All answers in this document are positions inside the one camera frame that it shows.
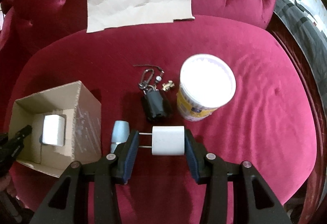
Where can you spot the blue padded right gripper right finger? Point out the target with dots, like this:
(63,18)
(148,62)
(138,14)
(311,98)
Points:
(253,200)

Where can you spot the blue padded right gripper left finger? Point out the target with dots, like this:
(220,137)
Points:
(67,201)

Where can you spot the large white power adapter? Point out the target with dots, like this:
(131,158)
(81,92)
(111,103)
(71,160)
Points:
(53,132)

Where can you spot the cardboard box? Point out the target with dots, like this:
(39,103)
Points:
(66,127)

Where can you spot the small white plug charger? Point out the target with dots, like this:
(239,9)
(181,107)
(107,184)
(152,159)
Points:
(166,140)

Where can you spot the red velvet tufted sofa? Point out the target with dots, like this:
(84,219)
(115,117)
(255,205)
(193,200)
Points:
(275,118)

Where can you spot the cotton swab tub white lid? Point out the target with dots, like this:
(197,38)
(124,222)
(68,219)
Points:
(206,84)

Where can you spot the black car key fob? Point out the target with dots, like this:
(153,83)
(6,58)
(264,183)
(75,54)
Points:
(156,106)

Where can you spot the metal carabiner keyring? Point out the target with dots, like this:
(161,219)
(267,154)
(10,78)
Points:
(152,79)

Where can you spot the grey patterned blanket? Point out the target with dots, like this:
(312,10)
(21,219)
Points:
(311,41)

